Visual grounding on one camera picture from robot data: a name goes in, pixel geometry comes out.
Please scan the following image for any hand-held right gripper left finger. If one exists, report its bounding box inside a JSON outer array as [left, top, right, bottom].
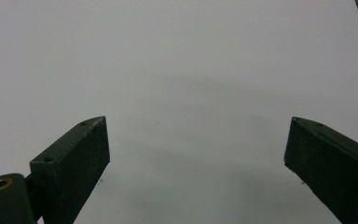
[[29, 116, 111, 224]]

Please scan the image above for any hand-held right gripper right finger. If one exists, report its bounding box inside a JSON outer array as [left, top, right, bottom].
[[283, 116, 358, 224]]

